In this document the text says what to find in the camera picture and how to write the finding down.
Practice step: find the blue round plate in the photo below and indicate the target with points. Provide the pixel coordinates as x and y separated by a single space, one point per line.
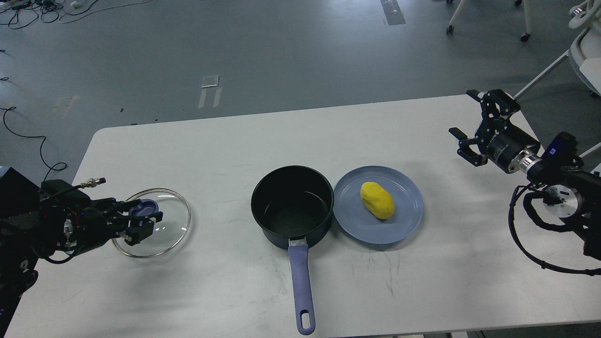
357 221

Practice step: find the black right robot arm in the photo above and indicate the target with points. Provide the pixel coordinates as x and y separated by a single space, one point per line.
560 196

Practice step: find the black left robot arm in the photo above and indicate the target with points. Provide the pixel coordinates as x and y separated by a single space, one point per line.
55 222

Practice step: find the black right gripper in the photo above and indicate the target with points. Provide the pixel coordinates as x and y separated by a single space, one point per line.
498 139

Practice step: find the yellow potato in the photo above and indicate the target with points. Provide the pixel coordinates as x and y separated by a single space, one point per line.
377 200

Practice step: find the blue saucepan with handle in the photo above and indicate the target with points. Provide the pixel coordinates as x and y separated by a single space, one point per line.
293 205

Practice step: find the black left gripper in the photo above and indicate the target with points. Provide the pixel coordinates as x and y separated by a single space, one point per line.
92 230

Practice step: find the glass pot lid blue knob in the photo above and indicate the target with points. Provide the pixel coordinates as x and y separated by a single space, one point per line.
166 233

